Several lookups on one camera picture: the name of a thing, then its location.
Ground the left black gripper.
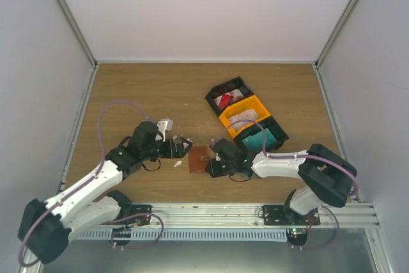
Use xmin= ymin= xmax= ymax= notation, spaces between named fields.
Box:
xmin=142 ymin=137 xmax=192 ymax=161

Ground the brown leather card holder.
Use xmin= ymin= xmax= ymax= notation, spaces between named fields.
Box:
xmin=188 ymin=146 xmax=210 ymax=174

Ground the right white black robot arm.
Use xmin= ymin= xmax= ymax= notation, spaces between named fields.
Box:
xmin=205 ymin=139 xmax=358 ymax=225

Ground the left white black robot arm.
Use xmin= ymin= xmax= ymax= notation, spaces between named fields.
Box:
xmin=18 ymin=119 xmax=192 ymax=267

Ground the teal card stack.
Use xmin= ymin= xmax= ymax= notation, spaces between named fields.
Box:
xmin=242 ymin=129 xmax=278 ymax=151

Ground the white patterned card stack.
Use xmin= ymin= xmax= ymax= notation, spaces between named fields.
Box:
xmin=228 ymin=109 xmax=259 ymax=132

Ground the orange card bin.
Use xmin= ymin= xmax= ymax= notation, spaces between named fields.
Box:
xmin=219 ymin=95 xmax=271 ymax=138

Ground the red white card stack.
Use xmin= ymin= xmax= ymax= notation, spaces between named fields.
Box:
xmin=213 ymin=89 xmax=244 ymax=110

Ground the black three-slot card tray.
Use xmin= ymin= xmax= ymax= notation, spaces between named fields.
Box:
xmin=205 ymin=77 xmax=289 ymax=152

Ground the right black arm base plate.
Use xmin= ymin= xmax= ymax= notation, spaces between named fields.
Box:
xmin=257 ymin=204 xmax=321 ymax=248

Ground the aluminium mounting rail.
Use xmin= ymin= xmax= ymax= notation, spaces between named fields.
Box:
xmin=57 ymin=201 xmax=381 ymax=229

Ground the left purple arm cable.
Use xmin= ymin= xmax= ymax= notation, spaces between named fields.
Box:
xmin=18 ymin=99 xmax=159 ymax=267

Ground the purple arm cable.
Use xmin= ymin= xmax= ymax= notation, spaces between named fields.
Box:
xmin=18 ymin=99 xmax=159 ymax=267
xmin=210 ymin=120 xmax=360 ymax=199

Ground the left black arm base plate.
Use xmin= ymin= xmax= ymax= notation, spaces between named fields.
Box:
xmin=110 ymin=204 xmax=152 ymax=247

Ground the grey slotted cable duct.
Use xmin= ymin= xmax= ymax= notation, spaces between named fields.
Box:
xmin=72 ymin=228 xmax=288 ymax=242

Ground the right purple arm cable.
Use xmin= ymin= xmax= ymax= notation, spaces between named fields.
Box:
xmin=210 ymin=120 xmax=360 ymax=199

